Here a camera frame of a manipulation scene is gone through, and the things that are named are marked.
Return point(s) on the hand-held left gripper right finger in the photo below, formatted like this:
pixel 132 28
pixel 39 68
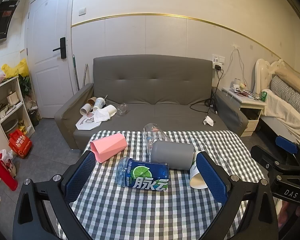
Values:
pixel 211 180

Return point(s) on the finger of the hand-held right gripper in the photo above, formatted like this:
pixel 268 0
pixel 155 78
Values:
pixel 286 144
pixel 263 155

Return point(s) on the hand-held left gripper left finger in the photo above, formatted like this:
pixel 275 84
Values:
pixel 80 178

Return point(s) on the pink faceted cup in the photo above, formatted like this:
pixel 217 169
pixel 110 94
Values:
pixel 110 147

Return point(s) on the grey cup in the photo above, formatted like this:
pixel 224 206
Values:
pixel 171 155

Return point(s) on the plain white paper cup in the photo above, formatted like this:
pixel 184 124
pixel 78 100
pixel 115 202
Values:
pixel 86 109
pixel 110 110

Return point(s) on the clear glass cup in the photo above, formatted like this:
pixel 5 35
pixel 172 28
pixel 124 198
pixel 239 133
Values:
pixel 152 135

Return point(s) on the printed white drink cup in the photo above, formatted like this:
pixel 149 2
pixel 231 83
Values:
pixel 99 103

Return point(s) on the brown paper cup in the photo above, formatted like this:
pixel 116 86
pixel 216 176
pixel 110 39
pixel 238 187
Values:
pixel 91 101

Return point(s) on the small white cup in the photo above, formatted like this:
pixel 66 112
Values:
pixel 237 81

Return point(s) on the clear plastic cup on sofa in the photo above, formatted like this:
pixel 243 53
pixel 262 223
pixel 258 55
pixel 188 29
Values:
pixel 122 109

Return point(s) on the person's right hand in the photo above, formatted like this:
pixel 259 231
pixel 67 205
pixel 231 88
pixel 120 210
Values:
pixel 285 212

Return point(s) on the grey bed base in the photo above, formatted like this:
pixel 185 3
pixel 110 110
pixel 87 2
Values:
pixel 275 127

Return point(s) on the white blanket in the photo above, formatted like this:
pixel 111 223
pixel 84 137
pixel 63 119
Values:
pixel 282 107

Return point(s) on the striped grey pillow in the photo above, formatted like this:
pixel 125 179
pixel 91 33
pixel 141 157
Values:
pixel 295 97

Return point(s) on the green drink can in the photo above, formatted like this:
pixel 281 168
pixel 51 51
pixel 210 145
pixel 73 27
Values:
pixel 264 96

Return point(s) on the white cardboard sheet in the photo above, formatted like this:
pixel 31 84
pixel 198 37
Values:
pixel 86 125

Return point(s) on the white nightstand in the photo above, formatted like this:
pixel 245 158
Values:
pixel 250 103

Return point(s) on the crumpled white tissue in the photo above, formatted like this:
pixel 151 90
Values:
pixel 208 121

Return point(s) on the blue label plastic bottle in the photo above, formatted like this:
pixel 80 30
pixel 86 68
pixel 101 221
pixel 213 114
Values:
pixel 142 175

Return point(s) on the white crumpled cloth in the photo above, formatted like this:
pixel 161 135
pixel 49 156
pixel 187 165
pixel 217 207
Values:
pixel 101 116

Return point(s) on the beige pillow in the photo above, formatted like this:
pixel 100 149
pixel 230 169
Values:
pixel 295 78

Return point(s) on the red paper bag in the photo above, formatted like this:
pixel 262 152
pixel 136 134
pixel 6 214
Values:
pixel 20 143

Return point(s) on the checkered tablecloth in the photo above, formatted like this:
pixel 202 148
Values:
pixel 140 212

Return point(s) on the white plastic bag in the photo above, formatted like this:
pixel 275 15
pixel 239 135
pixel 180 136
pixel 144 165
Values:
pixel 10 166

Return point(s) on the red fire extinguisher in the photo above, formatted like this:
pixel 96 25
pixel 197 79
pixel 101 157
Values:
pixel 7 177

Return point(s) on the black trash bin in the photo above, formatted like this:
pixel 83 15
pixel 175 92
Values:
pixel 34 118

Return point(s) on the white carved headboard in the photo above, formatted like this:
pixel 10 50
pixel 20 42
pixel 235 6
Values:
pixel 262 72

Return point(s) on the grey basin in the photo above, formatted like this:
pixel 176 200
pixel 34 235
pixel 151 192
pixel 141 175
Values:
pixel 10 125

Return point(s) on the black charger plug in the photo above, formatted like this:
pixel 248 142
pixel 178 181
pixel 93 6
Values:
pixel 218 67

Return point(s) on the metal rod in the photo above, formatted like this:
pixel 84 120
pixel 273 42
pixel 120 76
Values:
pixel 85 75

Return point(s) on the white door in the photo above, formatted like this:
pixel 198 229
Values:
pixel 47 80

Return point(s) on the white box container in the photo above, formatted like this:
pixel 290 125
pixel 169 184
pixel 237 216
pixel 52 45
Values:
pixel 12 98

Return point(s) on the green plant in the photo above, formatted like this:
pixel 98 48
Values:
pixel 25 85

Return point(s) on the grey sofa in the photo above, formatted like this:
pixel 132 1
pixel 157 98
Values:
pixel 165 80

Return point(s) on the white shelf unit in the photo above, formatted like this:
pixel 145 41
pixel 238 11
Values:
pixel 5 85

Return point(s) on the yellow plastic bag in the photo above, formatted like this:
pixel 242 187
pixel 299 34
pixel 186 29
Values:
pixel 15 68

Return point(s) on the black range hood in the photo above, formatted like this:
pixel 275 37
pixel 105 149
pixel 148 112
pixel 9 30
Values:
pixel 0 20

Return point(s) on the white wall socket panel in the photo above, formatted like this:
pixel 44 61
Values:
pixel 218 59

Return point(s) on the small white wall outlet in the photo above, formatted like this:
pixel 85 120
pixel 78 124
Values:
pixel 236 46

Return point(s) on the white light switch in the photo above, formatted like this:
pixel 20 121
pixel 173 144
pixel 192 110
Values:
pixel 82 11

